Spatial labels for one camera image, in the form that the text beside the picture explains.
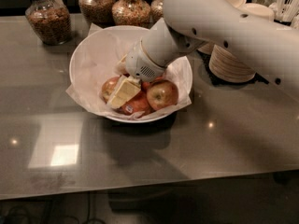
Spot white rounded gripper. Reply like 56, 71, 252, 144
107, 40, 165, 109

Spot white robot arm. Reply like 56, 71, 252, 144
116, 0, 299, 101

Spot middle red apple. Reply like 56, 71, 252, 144
141, 76, 164, 91

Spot left yellowish red apple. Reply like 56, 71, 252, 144
101, 77, 119, 102

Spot white bowl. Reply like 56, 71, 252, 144
68, 24, 193, 124

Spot front red apple with sticker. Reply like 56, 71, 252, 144
121, 91, 151, 116

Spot right yellow red apple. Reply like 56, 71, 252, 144
147, 79, 178, 110

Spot white paper liner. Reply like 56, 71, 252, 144
65, 22, 192, 121

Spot glass cereal jar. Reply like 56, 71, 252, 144
25, 0, 72, 45
150, 0, 164, 22
112, 0, 150, 28
78, 0, 115, 26

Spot left glass cereal jar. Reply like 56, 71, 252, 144
25, 0, 72, 45

